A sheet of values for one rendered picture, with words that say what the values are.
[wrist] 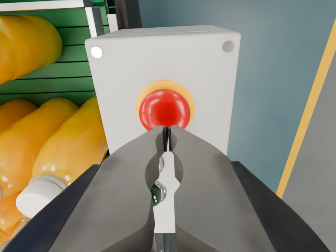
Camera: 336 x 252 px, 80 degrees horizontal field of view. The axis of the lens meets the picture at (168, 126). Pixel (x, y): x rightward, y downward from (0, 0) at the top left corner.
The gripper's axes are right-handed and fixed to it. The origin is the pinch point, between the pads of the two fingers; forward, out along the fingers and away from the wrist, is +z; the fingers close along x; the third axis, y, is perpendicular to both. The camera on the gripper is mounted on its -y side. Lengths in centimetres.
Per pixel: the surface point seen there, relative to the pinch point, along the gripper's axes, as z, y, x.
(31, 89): 22.9, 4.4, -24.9
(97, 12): 16.7, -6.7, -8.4
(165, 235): 75, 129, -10
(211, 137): 3.0, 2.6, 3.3
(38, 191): 2.3, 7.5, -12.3
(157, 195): 2.0, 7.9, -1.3
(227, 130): 3.0, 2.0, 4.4
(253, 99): 113, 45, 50
